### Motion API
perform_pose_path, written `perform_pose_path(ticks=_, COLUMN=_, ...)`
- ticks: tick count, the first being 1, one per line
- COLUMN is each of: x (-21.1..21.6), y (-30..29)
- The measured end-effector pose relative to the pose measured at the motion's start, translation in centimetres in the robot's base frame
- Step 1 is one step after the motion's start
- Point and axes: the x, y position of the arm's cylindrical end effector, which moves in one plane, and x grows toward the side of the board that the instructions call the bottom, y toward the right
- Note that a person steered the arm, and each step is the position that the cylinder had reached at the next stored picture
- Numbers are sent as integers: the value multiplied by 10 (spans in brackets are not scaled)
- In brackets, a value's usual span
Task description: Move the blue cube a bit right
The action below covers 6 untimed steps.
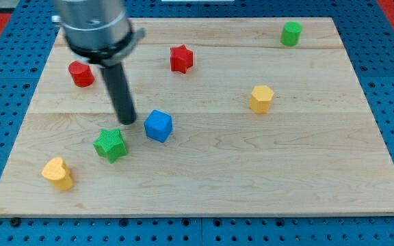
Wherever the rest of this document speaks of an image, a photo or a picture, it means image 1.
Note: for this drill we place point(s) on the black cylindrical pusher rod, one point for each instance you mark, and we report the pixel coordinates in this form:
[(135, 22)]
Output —
[(119, 93)]

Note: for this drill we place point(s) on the blue cube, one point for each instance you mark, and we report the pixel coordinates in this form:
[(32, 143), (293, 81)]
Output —
[(158, 126)]

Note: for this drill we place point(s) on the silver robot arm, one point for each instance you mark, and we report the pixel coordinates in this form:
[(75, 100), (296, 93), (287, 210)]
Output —
[(100, 32)]

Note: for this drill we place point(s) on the red cylinder block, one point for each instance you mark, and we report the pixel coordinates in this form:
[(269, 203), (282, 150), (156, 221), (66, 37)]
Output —
[(81, 74)]

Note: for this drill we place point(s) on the red star block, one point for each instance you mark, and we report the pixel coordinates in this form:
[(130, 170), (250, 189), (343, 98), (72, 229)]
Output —
[(181, 59)]

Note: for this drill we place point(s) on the green star block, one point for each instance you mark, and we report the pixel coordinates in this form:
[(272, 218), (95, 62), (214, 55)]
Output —
[(110, 145)]

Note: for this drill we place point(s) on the yellow heart block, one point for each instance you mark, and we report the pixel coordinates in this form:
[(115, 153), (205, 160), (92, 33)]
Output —
[(58, 174)]

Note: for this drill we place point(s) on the wooden board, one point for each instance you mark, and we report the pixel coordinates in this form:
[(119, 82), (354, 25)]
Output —
[(317, 152)]

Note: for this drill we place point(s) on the yellow hexagon block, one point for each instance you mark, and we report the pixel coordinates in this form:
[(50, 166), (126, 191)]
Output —
[(261, 98)]

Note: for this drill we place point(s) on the green cylinder block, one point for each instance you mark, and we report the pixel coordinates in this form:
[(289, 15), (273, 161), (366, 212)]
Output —
[(291, 33)]

